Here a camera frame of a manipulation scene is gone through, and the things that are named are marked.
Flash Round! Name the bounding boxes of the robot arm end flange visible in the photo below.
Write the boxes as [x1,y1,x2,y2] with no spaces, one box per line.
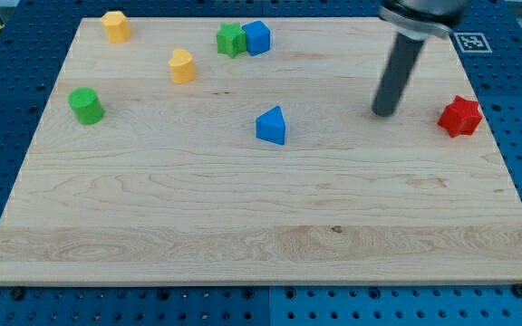
[379,0,470,41]

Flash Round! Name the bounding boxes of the green star block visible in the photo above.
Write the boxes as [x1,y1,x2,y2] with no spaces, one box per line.
[216,23,247,58]

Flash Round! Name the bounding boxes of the red star block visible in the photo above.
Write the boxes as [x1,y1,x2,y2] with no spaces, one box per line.
[437,95,482,138]

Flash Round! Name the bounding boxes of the blue triangle block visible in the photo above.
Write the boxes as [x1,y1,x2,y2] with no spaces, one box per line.
[256,106,286,145]

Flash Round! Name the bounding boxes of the wooden board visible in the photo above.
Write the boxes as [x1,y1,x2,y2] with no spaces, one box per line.
[0,17,522,286]

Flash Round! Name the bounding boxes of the yellow heart block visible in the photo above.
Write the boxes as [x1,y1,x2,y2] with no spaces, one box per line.
[168,48,197,84]

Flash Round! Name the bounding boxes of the blue cube block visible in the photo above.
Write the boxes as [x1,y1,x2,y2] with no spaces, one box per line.
[242,21,271,56]

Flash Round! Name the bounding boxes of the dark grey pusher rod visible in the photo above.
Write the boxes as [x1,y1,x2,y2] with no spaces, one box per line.
[372,33,425,117]

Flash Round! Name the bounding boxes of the green cylinder block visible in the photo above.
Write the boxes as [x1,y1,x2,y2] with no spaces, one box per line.
[68,87,105,125]

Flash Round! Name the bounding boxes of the yellow hexagon block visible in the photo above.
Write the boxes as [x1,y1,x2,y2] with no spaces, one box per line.
[101,11,131,43]

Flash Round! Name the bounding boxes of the white fiducial marker tag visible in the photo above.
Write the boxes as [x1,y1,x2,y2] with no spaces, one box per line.
[454,32,492,53]

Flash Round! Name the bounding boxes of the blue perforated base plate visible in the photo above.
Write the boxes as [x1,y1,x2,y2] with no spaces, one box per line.
[0,1,522,325]

